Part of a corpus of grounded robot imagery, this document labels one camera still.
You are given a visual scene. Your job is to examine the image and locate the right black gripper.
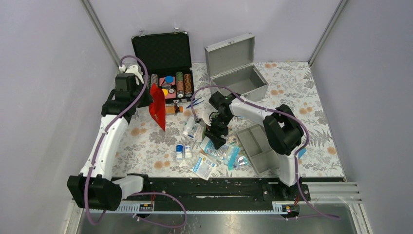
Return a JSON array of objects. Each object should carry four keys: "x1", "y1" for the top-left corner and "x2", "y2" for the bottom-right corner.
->
[{"x1": 205, "y1": 113, "x2": 233, "y2": 151}]

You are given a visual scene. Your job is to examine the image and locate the blue white wipes pack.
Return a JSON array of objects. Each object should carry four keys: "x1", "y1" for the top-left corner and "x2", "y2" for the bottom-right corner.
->
[{"x1": 200, "y1": 137, "x2": 240, "y2": 170}]

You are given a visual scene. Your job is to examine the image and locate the red first aid pouch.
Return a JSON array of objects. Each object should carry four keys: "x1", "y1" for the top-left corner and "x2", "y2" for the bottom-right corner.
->
[{"x1": 149, "y1": 84, "x2": 166, "y2": 131}]

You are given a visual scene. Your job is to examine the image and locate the blue plastic tweezers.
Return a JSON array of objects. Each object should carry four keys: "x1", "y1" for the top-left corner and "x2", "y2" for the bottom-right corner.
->
[{"x1": 187, "y1": 97, "x2": 204, "y2": 109}]

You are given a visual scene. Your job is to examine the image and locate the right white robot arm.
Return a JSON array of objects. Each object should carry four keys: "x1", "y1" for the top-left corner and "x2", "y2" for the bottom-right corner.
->
[{"x1": 205, "y1": 92, "x2": 304, "y2": 201}]

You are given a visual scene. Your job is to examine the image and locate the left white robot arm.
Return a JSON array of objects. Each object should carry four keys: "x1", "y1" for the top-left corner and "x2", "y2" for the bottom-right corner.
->
[{"x1": 67, "y1": 72, "x2": 152, "y2": 211}]

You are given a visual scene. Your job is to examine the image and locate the amber medicine bottle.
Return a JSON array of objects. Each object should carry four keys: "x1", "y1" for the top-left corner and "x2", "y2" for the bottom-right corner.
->
[{"x1": 165, "y1": 105, "x2": 184, "y2": 115}]

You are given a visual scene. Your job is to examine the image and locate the grey metal medicine box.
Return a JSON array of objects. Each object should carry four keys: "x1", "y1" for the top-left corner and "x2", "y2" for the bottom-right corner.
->
[{"x1": 205, "y1": 33, "x2": 269, "y2": 101}]

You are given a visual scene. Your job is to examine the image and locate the clear bag with teal strip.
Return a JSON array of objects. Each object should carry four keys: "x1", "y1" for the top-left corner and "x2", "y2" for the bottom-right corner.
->
[{"x1": 227, "y1": 155, "x2": 249, "y2": 171}]

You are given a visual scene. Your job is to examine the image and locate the white gauze sachet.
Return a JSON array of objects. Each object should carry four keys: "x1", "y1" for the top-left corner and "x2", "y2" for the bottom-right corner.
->
[{"x1": 189, "y1": 156, "x2": 217, "y2": 181}]

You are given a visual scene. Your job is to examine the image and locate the small white pill bottle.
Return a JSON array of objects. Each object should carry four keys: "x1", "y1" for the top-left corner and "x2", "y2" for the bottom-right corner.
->
[{"x1": 184, "y1": 145, "x2": 192, "y2": 158}]

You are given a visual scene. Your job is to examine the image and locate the white tube bottle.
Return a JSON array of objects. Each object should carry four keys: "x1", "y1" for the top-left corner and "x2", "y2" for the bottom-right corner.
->
[{"x1": 182, "y1": 116, "x2": 196, "y2": 136}]

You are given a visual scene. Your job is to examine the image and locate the white blue pill bottle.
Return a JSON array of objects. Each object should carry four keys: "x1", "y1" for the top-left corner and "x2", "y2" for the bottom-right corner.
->
[{"x1": 175, "y1": 144, "x2": 184, "y2": 161}]

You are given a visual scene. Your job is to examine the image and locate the floral table mat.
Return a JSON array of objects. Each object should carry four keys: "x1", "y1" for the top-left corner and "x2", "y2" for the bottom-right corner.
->
[{"x1": 111, "y1": 62, "x2": 346, "y2": 178}]

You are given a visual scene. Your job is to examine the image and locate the black poker chip case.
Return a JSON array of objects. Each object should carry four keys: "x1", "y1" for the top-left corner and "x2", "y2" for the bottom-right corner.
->
[{"x1": 131, "y1": 31, "x2": 194, "y2": 104}]

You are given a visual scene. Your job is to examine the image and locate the grey plastic divider tray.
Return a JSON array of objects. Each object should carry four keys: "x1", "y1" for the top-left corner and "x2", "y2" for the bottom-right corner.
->
[{"x1": 236, "y1": 124, "x2": 280, "y2": 176}]

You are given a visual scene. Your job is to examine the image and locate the colourful block toy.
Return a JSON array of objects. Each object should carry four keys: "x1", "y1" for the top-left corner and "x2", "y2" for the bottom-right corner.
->
[{"x1": 298, "y1": 148, "x2": 307, "y2": 159}]

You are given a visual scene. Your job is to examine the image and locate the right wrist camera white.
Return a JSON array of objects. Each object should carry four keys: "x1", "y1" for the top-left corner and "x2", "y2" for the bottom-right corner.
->
[{"x1": 201, "y1": 110, "x2": 213, "y2": 126}]

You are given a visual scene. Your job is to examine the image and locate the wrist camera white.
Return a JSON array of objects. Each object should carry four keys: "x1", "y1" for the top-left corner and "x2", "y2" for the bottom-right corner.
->
[
  {"x1": 201, "y1": 110, "x2": 213, "y2": 126},
  {"x1": 118, "y1": 64, "x2": 144, "y2": 85}
]

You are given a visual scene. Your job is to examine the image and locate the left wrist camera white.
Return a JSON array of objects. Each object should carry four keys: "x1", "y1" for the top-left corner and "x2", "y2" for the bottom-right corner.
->
[{"x1": 118, "y1": 64, "x2": 144, "y2": 85}]

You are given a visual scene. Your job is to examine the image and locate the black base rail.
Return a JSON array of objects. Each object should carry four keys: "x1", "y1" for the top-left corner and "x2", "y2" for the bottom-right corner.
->
[{"x1": 120, "y1": 176, "x2": 311, "y2": 212}]

